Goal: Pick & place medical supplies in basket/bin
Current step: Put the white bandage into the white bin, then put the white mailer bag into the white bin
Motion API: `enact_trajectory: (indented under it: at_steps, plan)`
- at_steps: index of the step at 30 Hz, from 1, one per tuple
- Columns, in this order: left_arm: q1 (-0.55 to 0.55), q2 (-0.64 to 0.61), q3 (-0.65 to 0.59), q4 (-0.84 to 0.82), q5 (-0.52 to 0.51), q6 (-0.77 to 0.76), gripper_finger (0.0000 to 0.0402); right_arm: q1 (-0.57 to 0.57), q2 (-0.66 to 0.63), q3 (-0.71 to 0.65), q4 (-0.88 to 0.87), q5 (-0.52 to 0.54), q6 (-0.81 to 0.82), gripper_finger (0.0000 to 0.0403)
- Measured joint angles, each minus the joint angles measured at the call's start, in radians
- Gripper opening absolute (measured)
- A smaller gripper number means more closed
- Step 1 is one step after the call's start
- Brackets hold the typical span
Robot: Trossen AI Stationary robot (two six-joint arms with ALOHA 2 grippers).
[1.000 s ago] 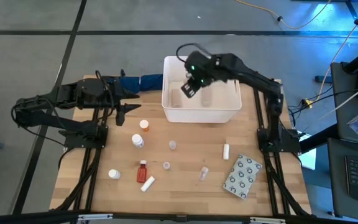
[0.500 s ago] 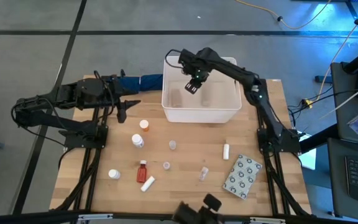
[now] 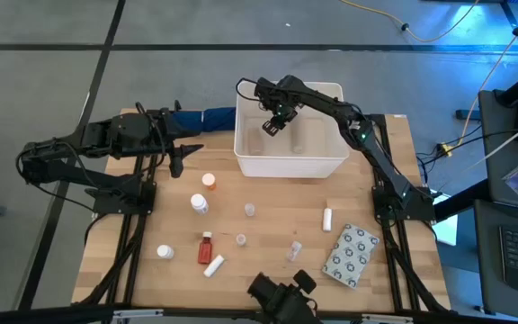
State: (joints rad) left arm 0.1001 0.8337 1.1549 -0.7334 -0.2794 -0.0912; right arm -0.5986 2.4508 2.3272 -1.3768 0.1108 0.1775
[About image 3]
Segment white perforated plastic basket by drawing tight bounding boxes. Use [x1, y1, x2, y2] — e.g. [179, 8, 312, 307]
[233, 80, 351, 179]

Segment red liquid bottle white cap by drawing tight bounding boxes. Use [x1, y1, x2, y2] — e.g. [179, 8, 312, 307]
[197, 230, 214, 266]

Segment clear vial white cap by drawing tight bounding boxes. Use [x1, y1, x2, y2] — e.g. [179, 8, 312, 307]
[285, 240, 303, 263]

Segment white labelled pill bottle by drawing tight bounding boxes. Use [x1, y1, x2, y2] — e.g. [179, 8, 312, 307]
[190, 193, 210, 216]

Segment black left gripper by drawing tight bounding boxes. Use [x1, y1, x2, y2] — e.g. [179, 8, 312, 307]
[148, 110, 205, 179]

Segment black aluminium station frame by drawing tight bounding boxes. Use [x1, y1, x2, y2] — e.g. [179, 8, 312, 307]
[0, 58, 518, 324]

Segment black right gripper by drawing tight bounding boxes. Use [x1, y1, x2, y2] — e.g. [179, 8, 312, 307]
[254, 76, 303, 137]

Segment yellow floor cable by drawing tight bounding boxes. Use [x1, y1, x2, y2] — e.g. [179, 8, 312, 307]
[339, 0, 483, 44]

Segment blue fabric bundle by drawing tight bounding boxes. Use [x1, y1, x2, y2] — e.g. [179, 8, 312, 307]
[171, 106, 237, 134]

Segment yellow hanging cord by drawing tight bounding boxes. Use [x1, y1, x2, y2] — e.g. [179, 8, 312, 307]
[459, 2, 518, 145]

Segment grey patterned packet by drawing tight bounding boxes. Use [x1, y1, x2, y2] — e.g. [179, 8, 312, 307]
[321, 223, 380, 289]

